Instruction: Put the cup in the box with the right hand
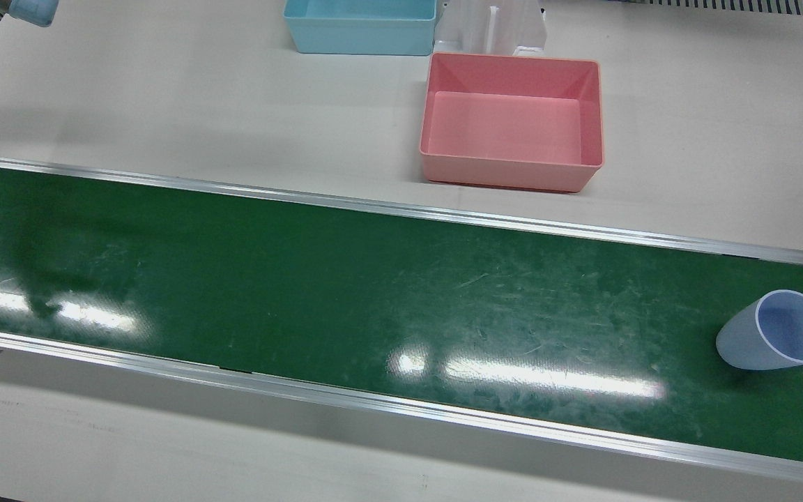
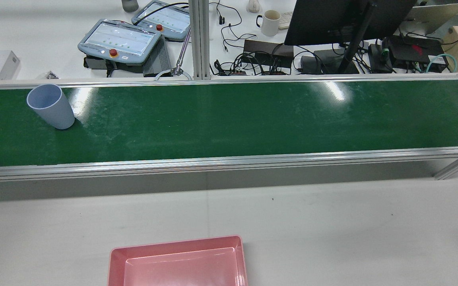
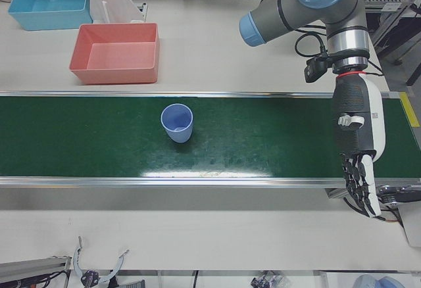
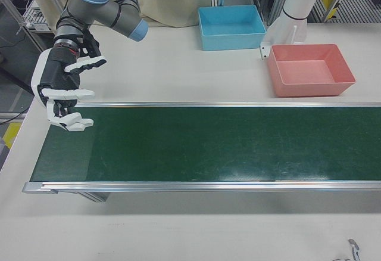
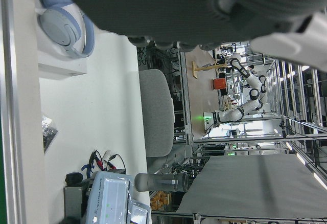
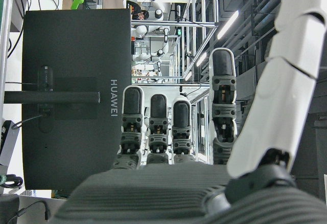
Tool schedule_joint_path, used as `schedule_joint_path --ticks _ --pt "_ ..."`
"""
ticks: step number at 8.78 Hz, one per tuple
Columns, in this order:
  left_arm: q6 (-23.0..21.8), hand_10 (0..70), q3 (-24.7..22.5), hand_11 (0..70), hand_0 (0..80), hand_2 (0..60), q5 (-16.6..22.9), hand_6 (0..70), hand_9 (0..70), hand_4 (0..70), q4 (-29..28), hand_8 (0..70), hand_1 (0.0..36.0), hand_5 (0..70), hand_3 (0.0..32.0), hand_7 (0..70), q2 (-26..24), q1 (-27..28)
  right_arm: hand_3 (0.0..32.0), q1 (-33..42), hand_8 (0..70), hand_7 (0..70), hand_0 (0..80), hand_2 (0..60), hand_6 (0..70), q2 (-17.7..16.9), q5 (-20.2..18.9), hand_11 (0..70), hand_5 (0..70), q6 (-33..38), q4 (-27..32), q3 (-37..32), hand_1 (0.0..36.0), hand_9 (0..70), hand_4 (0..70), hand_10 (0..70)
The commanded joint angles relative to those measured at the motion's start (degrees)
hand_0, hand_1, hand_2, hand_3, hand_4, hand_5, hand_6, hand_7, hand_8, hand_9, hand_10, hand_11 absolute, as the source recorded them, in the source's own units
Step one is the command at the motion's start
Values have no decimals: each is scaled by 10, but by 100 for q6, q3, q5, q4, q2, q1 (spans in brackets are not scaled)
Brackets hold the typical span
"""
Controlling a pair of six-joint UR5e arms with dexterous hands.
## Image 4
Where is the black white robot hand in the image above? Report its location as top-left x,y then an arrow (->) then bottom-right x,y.
31,46 -> 108,132

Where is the blue plastic box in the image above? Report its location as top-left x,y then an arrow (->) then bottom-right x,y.
197,4 -> 267,51

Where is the pink plastic box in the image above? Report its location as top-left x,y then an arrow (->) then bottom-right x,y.
267,43 -> 357,98

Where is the green conveyor belt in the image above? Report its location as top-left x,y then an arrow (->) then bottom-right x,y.
23,102 -> 381,204

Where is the metal reacher grabber tool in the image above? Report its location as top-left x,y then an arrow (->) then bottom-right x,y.
347,238 -> 361,261

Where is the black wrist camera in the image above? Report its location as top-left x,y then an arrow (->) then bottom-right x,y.
79,30 -> 101,58

